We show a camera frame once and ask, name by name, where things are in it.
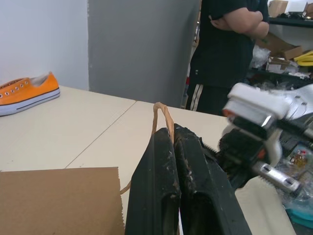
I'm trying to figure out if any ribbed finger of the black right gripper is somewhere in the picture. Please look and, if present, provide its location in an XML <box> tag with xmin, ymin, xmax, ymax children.
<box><xmin>201</xmin><ymin>140</ymin><xmax>223</xmax><ymax>161</ymax></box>

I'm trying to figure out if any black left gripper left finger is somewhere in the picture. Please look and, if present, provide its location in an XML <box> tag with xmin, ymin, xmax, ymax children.
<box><xmin>124</xmin><ymin>128</ymin><xmax>182</xmax><ymax>235</ymax></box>

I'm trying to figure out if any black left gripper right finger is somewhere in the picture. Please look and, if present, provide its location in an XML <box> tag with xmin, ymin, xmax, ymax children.
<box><xmin>173</xmin><ymin>123</ymin><xmax>253</xmax><ymax>235</ymax></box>

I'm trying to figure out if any brown paper bag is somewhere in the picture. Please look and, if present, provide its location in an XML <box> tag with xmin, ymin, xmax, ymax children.
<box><xmin>0</xmin><ymin>102</ymin><xmax>176</xmax><ymax>235</ymax></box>

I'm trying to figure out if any plush toy in clear plastic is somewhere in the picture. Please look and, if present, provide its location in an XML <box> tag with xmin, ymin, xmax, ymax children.
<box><xmin>280</xmin><ymin>143</ymin><xmax>313</xmax><ymax>210</ymax></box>

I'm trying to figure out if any person's hand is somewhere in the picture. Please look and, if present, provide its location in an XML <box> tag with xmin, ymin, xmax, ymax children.
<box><xmin>209</xmin><ymin>15</ymin><xmax>230</xmax><ymax>30</ymax></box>

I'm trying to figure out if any teal flat object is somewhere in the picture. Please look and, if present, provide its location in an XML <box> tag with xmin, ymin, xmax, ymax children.
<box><xmin>285</xmin><ymin>207</ymin><xmax>313</xmax><ymax>224</ymax></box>

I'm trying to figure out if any person in black clothes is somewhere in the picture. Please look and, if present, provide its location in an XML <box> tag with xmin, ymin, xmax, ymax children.
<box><xmin>185</xmin><ymin>0</ymin><xmax>270</xmax><ymax>116</ymax></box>

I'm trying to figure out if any white printed carton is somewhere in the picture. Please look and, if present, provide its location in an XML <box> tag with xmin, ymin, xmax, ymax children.
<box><xmin>266</xmin><ymin>56</ymin><xmax>298</xmax><ymax>73</ymax></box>

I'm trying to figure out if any crumpled clear plastic wrap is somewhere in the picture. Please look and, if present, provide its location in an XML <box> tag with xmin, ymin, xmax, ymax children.
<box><xmin>249</xmin><ymin>45</ymin><xmax>271</xmax><ymax>70</ymax></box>

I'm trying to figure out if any open brown cardboard box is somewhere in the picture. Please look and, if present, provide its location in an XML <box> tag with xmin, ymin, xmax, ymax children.
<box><xmin>254</xmin><ymin>33</ymin><xmax>304</xmax><ymax>61</ymax></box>

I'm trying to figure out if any yellow foam piece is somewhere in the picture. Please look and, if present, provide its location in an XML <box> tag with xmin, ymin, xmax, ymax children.
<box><xmin>296</xmin><ymin>49</ymin><xmax>313</xmax><ymax>67</ymax></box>

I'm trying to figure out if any black storage shelf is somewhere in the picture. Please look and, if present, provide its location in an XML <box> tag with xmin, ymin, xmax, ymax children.
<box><xmin>246</xmin><ymin>14</ymin><xmax>313</xmax><ymax>84</ymax></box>

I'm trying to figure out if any small cardboard box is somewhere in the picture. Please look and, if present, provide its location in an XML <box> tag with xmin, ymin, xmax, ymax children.
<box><xmin>268</xmin><ymin>0</ymin><xmax>289</xmax><ymax>18</ymax></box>

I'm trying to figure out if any orange canvas sneaker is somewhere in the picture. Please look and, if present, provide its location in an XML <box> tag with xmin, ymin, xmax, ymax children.
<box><xmin>0</xmin><ymin>71</ymin><xmax>61</xmax><ymax>117</ymax></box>

